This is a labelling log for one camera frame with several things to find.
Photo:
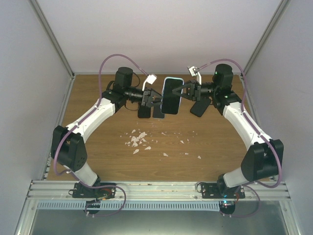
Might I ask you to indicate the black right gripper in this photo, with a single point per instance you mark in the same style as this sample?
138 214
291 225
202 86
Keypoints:
195 88

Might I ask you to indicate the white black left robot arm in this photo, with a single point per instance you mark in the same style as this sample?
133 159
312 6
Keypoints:
68 143

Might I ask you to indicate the black phone case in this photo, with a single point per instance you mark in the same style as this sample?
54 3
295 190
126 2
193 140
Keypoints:
143 113

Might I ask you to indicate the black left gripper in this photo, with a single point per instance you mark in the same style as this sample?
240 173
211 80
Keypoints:
147 99

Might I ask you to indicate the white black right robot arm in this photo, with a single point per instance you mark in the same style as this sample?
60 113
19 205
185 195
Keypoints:
264 154

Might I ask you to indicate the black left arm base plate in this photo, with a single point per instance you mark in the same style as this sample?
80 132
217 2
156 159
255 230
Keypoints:
107 191

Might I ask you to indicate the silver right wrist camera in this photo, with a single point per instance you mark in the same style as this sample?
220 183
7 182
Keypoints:
195 72

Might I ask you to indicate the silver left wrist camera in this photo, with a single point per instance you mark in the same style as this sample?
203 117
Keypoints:
151 78

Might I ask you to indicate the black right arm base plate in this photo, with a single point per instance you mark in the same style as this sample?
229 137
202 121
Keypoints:
215 191

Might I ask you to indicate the aluminium front rail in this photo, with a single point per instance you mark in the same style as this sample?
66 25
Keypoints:
152 191

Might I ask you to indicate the grey slotted cable duct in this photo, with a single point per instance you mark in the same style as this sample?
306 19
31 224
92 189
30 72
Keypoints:
130 205

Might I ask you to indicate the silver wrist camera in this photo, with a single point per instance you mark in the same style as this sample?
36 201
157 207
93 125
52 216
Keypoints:
195 72
151 78

